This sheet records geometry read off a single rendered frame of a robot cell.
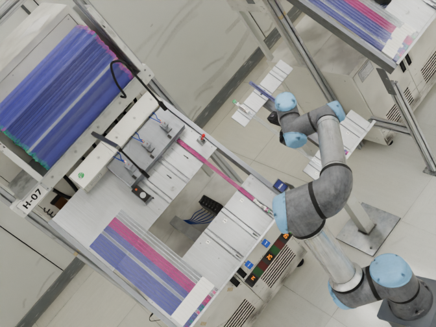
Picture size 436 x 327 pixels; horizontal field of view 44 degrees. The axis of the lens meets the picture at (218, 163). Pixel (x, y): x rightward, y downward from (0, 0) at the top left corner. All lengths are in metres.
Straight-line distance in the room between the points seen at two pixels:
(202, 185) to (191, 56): 1.58
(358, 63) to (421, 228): 0.87
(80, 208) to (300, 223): 1.03
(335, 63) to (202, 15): 1.53
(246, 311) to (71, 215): 1.04
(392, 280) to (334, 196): 0.39
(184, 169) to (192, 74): 1.97
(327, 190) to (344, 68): 1.39
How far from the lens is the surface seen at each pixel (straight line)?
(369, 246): 2.87
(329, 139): 1.72
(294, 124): 1.88
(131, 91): 2.26
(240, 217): 2.22
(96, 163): 2.23
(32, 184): 2.18
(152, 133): 2.25
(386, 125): 2.89
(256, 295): 2.80
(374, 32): 2.58
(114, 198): 2.26
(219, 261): 2.19
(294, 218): 1.57
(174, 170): 2.26
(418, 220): 2.87
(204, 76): 4.22
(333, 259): 1.73
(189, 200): 2.76
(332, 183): 1.55
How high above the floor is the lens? 2.28
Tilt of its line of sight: 36 degrees down
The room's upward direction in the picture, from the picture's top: 41 degrees counter-clockwise
